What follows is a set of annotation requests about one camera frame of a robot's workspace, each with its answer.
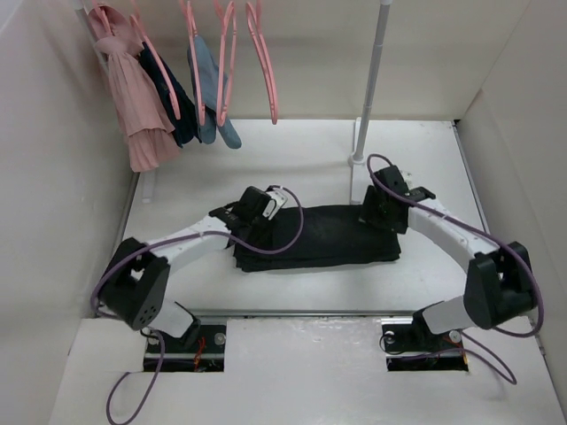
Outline black trousers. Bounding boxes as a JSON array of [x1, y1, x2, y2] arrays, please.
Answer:
[[234, 205, 401, 273]]

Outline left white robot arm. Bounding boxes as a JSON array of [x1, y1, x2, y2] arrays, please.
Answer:
[[95, 186, 288, 352]]

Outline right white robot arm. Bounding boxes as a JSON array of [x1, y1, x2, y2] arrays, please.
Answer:
[[361, 166, 540, 351]]

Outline pink hanger with denim garment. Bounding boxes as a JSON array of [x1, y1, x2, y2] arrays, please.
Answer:
[[178, 0, 206, 126]]

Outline pink hanger with navy garment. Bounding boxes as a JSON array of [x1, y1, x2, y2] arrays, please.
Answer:
[[128, 0, 182, 120]]

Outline navy blue garment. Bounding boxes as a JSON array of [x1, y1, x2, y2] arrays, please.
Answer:
[[137, 43, 203, 149]]

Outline pink pleated garment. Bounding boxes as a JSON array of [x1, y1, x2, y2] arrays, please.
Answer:
[[106, 9, 180, 173]]

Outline light blue denim garment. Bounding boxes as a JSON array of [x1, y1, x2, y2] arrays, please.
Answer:
[[197, 36, 242, 150]]

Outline grey metal rack pole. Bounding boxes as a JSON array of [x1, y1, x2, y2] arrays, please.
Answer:
[[351, 0, 393, 165]]

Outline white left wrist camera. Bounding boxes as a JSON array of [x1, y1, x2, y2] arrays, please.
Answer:
[[262, 186, 288, 220]]

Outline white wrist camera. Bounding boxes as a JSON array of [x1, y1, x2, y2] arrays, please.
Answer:
[[399, 167, 416, 190], [262, 186, 288, 220]]

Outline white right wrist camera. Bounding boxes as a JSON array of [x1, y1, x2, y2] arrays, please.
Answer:
[[399, 167, 416, 190]]

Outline metal rail at table front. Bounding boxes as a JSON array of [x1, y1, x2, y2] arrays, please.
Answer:
[[190, 308, 413, 319]]

